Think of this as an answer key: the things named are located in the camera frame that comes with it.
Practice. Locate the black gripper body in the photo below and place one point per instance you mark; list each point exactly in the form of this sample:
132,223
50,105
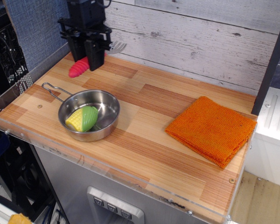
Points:
86,22

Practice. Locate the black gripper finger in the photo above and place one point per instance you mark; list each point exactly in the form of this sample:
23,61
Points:
77,48
95,54

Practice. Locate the red handled metal fork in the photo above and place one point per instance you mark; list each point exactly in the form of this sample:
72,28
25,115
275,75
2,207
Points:
82,65

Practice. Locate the silver metal pan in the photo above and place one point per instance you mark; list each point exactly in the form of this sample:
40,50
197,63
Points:
107,105

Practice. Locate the orange cloth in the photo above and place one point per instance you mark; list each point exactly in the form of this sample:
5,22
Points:
211,130

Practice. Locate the toy corn cob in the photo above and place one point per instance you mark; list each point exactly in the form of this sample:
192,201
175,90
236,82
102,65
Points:
82,119

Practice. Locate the black plastic crate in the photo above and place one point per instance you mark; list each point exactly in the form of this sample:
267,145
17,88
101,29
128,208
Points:
12,62

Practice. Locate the stainless steel toy cabinet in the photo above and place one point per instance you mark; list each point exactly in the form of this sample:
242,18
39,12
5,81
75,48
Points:
70,182

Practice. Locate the silver dispenser button panel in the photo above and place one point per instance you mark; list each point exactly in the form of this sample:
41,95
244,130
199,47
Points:
108,209

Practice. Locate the yellow object bottom left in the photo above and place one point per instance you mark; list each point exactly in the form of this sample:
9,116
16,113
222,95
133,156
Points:
19,219

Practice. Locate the white side appliance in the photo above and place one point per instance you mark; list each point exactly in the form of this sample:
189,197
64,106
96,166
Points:
263,158

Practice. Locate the dark grey right post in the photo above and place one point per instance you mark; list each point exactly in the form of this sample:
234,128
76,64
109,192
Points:
270,71

